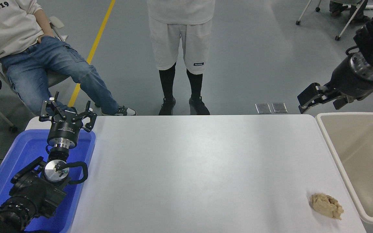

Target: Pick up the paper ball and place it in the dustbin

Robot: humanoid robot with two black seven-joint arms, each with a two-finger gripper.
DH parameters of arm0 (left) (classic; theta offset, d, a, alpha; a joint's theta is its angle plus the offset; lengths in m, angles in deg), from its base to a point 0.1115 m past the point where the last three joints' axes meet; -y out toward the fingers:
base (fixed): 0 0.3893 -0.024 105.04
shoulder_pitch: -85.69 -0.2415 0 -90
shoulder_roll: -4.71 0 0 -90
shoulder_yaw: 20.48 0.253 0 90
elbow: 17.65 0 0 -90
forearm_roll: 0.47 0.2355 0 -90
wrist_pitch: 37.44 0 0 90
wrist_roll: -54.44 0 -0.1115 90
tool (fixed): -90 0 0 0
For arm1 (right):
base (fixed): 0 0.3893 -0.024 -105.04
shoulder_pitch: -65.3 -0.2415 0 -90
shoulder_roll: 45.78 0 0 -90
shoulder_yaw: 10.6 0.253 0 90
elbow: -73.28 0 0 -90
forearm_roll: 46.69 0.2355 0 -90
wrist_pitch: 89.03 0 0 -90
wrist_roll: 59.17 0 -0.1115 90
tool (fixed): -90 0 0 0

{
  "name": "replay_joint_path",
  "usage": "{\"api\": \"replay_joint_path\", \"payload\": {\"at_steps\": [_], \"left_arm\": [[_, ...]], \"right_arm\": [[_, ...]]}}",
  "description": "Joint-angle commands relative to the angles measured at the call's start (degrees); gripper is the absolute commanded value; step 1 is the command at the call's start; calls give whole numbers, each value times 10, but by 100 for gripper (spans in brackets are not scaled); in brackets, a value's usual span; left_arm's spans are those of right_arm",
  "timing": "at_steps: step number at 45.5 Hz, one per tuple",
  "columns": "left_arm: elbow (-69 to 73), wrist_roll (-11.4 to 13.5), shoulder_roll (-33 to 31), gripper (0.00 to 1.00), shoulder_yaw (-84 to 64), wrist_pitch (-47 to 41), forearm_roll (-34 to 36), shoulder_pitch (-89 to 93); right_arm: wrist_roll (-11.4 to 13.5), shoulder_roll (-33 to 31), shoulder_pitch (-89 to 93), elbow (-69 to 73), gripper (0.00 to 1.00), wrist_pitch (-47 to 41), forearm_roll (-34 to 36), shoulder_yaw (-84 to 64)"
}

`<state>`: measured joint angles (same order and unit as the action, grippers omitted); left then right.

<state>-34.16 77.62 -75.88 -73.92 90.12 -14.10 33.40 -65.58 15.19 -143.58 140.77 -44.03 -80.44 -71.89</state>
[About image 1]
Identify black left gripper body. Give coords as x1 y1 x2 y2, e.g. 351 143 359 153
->
47 114 84 144

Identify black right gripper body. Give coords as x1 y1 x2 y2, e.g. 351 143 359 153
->
328 58 373 99

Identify tan paper ball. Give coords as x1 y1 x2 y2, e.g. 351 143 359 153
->
310 193 344 220

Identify silver floor plate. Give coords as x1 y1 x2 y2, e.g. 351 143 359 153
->
255 103 272 114
272 103 288 114

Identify blue plastic tray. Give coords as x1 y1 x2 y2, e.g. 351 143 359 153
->
0 129 96 233

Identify large pale plastic bin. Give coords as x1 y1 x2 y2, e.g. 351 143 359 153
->
315 112 373 225

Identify distant seated person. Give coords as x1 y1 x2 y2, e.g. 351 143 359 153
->
329 0 370 25

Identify standing person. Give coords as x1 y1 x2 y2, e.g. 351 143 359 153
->
147 0 216 116

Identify white wheeled chair frame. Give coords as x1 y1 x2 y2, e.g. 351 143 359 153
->
296 0 373 41

